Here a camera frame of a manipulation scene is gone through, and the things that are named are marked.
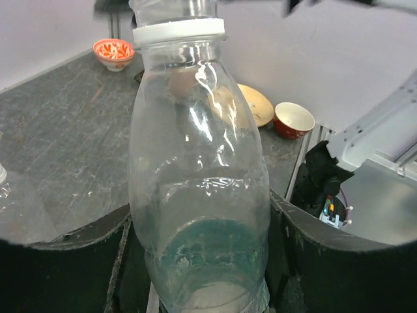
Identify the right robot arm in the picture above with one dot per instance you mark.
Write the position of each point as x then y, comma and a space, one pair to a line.
383, 124

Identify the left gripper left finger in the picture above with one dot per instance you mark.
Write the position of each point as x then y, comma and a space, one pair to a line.
96, 268

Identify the red white bowl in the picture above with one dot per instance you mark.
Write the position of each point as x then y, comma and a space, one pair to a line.
292, 121

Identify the clear bottle green label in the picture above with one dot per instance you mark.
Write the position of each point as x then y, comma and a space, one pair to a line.
198, 184

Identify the beige bird plate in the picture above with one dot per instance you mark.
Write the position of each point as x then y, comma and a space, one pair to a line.
261, 108

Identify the orange floral small bowl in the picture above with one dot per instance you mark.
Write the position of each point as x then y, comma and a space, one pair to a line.
114, 54

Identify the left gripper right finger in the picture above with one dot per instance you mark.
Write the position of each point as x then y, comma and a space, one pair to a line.
313, 267

